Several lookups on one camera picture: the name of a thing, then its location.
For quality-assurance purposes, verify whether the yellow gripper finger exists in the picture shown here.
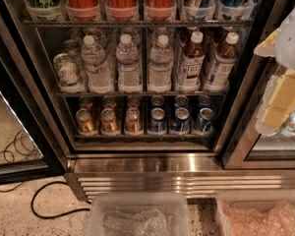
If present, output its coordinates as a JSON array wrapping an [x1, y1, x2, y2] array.
[[254, 29, 279, 57], [255, 70, 295, 136]]

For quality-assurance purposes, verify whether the brown tea bottle blue label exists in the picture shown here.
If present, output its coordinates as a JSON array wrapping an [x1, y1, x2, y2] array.
[[176, 31, 205, 91]]

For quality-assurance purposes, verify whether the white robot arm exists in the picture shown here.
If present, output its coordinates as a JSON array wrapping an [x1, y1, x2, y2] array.
[[254, 7, 295, 136]]

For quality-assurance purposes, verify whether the right brown tea bottle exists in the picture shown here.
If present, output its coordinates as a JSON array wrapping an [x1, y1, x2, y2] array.
[[204, 31, 239, 92]]

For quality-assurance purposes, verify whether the right blue can top shelf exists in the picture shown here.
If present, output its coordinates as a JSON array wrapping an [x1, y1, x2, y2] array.
[[217, 0, 255, 21]]

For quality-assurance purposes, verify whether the blue can shelf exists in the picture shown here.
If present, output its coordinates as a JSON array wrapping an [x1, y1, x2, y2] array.
[[183, 0, 215, 22], [217, 0, 255, 21]]

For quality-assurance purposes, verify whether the left blue can top shelf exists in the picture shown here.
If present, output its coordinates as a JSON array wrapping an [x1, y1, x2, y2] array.
[[183, 0, 215, 22]]

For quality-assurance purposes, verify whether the right clear water bottle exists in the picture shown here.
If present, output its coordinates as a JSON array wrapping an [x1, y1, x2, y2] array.
[[147, 34, 174, 92]]

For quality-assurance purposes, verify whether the clear water bottle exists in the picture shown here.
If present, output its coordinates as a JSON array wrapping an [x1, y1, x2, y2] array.
[[147, 34, 174, 92], [116, 33, 143, 92], [82, 35, 114, 93]]

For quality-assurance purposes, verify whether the stainless steel fridge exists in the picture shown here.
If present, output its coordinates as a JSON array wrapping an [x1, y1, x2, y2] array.
[[0, 0, 295, 201]]

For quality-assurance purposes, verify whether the middle clear water bottle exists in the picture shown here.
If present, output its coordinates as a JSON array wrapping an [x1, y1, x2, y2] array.
[[116, 33, 143, 92]]

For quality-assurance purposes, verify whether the left clear water bottle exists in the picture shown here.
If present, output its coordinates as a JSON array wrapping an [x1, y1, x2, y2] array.
[[82, 35, 114, 93]]

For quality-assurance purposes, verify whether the open glass fridge door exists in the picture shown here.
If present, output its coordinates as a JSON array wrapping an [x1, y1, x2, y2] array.
[[0, 35, 65, 185]]

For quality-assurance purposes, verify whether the right front blue can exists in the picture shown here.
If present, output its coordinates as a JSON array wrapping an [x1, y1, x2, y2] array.
[[194, 107, 214, 136]]

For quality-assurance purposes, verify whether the middle front blue can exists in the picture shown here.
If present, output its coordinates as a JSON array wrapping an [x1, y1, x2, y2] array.
[[170, 107, 190, 134]]

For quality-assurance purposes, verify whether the right red cola can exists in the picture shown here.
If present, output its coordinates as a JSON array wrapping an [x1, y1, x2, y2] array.
[[146, 0, 174, 21]]

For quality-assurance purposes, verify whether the pink bubble wrap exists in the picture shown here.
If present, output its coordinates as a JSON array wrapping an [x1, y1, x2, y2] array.
[[223, 201, 295, 236]]

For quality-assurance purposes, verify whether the right clear plastic bin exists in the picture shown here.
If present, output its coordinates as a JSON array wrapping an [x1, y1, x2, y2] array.
[[215, 191, 295, 236]]

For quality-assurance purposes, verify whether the clear plastic bin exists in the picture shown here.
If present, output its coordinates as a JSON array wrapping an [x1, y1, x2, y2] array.
[[215, 191, 295, 236], [86, 192, 191, 236]]

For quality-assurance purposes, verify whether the left front blue can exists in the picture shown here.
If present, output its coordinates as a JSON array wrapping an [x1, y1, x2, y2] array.
[[148, 108, 166, 135]]

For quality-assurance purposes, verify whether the right front gold can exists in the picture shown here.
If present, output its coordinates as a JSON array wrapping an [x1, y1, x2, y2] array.
[[125, 108, 143, 135]]

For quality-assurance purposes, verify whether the gold can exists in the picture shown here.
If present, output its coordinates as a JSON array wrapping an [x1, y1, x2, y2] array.
[[76, 108, 97, 136], [100, 108, 120, 136], [125, 108, 143, 135]]

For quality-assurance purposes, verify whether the middle red cola can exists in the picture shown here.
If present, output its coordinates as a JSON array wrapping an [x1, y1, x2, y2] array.
[[106, 0, 138, 21]]

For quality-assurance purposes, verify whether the middle front gold can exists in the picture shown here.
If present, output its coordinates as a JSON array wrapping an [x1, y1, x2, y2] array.
[[100, 108, 120, 136]]

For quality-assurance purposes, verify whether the clear bubble wrap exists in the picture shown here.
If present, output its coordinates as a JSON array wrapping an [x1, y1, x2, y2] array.
[[103, 208, 172, 236]]

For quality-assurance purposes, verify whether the left front gold can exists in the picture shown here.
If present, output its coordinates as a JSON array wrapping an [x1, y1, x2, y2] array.
[[76, 108, 97, 136]]

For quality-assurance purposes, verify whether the green white can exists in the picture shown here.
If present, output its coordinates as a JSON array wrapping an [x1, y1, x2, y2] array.
[[53, 53, 85, 93]]

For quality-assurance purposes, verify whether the left clear plastic bin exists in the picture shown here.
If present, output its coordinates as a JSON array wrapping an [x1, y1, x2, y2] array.
[[86, 192, 191, 236]]

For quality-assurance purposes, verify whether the black power cable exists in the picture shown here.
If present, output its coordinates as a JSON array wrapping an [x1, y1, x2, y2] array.
[[29, 180, 91, 220]]

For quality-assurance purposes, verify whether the thin coiled cable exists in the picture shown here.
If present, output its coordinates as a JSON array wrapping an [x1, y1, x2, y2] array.
[[0, 129, 43, 193]]

